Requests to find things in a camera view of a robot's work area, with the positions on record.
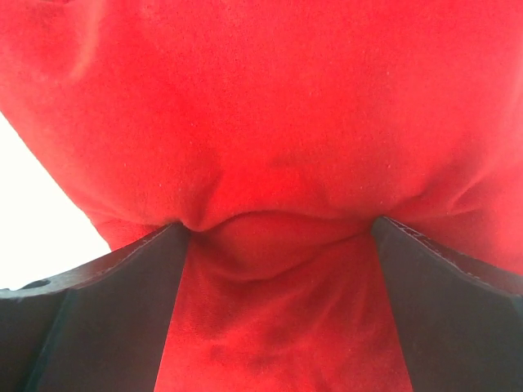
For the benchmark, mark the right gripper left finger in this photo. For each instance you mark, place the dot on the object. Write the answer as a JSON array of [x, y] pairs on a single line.
[[99, 327]]

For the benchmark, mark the red t shirt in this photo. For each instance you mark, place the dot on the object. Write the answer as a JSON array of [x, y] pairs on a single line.
[[277, 131]]

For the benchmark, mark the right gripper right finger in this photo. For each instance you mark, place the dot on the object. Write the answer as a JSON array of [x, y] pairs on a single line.
[[459, 319]]

